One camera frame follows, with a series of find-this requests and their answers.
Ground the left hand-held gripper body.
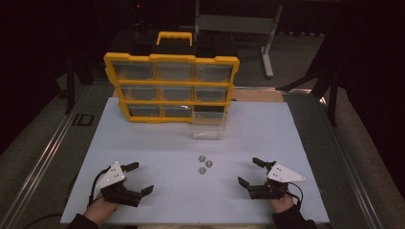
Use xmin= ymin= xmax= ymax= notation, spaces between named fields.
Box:
xmin=95 ymin=161 xmax=143 ymax=208

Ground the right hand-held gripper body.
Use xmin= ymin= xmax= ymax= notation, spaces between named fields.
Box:
xmin=248 ymin=160 xmax=307 ymax=200

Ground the clear plastic drawer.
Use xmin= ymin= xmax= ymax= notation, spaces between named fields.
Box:
xmin=192 ymin=106 xmax=228 ymax=141

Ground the person's right hand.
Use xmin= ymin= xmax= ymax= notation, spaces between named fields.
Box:
xmin=270 ymin=194 xmax=296 ymax=214

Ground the person's left hand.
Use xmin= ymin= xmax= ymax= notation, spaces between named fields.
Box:
xmin=84 ymin=190 xmax=121 ymax=227

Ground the white table board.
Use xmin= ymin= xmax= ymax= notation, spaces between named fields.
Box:
xmin=59 ymin=96 xmax=330 ymax=225

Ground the grid of clear drawers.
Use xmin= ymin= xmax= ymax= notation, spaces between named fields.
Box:
xmin=113 ymin=60 xmax=234 ymax=118

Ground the yellow black organizer cabinet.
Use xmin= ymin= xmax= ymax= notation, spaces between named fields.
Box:
xmin=103 ymin=31 xmax=241 ymax=125

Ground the black metal stand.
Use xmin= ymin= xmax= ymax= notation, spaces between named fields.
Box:
xmin=64 ymin=55 xmax=95 ymax=115

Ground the black tripod stand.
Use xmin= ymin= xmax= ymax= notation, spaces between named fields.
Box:
xmin=276 ymin=28 xmax=340 ymax=127

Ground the black device with red light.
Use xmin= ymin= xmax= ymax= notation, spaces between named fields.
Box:
xmin=127 ymin=0 xmax=151 ymax=32

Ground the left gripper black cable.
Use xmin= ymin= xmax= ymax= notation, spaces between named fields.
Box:
xmin=88 ymin=166 xmax=112 ymax=208

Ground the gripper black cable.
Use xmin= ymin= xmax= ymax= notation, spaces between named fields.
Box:
xmin=286 ymin=181 xmax=304 ymax=204
xmin=88 ymin=166 xmax=112 ymax=208

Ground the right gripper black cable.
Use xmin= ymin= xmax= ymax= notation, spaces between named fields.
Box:
xmin=286 ymin=181 xmax=304 ymax=204

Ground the aluminium rail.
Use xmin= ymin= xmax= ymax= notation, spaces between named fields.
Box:
xmin=316 ymin=94 xmax=385 ymax=229
xmin=0 ymin=85 xmax=92 ymax=229

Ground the black floor cable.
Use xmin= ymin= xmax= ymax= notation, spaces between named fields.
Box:
xmin=21 ymin=213 xmax=63 ymax=229

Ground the grey metal desk frame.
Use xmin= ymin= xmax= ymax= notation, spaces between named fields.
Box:
xmin=193 ymin=0 xmax=285 ymax=79

